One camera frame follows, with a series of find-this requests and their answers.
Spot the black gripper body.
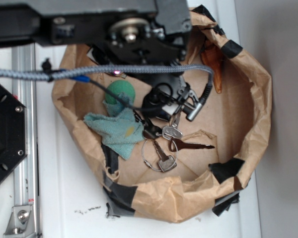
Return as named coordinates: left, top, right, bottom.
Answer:
left=91, top=35, right=200, bottom=121

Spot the small black box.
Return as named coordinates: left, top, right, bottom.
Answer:
left=157, top=104, right=178, bottom=121

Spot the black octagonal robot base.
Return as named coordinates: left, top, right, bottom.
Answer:
left=0, top=85, right=27, bottom=184

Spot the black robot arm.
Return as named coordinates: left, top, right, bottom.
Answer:
left=0, top=0, right=203, bottom=120

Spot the green dimpled ball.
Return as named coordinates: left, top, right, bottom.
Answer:
left=105, top=80, right=136, bottom=105

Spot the brown spiral seashell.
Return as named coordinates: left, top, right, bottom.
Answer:
left=201, top=40, right=224, bottom=94

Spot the teal knitted cloth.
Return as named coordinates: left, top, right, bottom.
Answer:
left=83, top=96, right=144, bottom=160

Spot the brown paper bag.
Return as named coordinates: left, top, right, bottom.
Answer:
left=52, top=5, right=272, bottom=223

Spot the bunch of keys on ring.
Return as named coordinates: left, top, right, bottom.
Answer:
left=134, top=112, right=214, bottom=173

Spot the thin black cable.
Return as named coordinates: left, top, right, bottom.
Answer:
left=69, top=75, right=164, bottom=112

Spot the grey braided cable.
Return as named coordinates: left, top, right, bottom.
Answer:
left=0, top=63, right=216, bottom=122

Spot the aluminium extrusion rail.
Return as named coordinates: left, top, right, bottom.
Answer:
left=2, top=46, right=43, bottom=238

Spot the metal corner bracket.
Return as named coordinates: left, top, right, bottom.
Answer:
left=3, top=205, right=37, bottom=238

